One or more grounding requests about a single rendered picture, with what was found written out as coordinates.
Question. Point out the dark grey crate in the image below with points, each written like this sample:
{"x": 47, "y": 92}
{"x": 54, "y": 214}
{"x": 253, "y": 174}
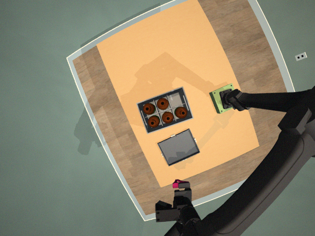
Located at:
{"x": 178, "y": 99}

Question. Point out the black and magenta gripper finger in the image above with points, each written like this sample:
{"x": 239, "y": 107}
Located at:
{"x": 175, "y": 183}

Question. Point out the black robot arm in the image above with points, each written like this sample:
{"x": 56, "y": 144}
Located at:
{"x": 293, "y": 148}

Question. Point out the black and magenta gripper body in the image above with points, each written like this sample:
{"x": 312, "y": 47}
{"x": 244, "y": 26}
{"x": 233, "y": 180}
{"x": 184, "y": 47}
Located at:
{"x": 187, "y": 193}

